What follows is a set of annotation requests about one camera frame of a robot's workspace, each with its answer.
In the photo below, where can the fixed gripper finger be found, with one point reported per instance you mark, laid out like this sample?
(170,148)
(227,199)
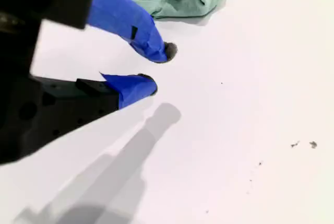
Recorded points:
(91,104)

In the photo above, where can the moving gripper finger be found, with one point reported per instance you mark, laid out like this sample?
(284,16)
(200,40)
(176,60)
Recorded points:
(117,12)

